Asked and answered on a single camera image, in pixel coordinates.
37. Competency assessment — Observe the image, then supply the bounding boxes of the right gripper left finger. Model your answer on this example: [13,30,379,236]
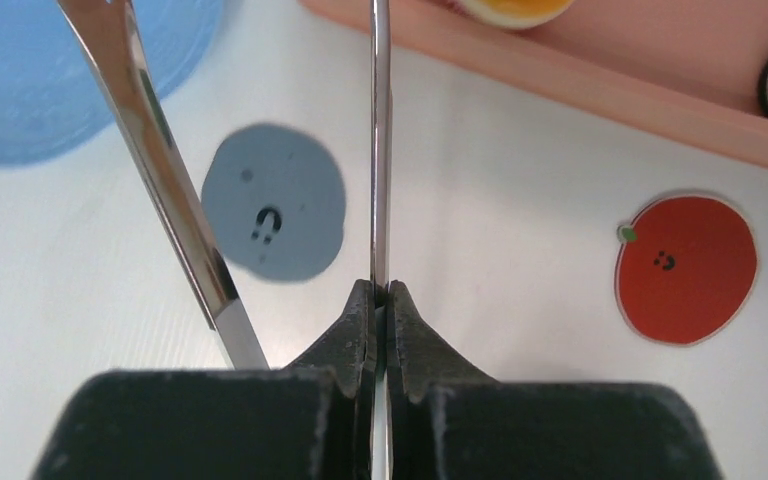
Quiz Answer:
[32,280,375,479]

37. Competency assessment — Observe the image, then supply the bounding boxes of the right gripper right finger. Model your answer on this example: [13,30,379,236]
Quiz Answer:
[386,281,722,479]

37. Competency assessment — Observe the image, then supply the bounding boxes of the blue three-tier cake stand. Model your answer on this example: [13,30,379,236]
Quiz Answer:
[0,1,224,167]

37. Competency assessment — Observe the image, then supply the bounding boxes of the metal serving tongs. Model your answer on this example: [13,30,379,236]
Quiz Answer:
[58,1,393,479]

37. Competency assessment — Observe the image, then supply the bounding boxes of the blue-grey round coaster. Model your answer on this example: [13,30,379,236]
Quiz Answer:
[201,123,347,283]

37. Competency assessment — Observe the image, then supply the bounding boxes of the red round coaster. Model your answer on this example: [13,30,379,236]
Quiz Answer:
[613,193,760,347]

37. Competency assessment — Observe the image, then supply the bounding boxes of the orange glazed donut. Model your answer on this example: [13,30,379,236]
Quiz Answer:
[449,0,574,30]

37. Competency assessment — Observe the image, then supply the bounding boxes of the pink dessert tray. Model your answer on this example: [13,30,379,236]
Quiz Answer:
[297,0,768,180]

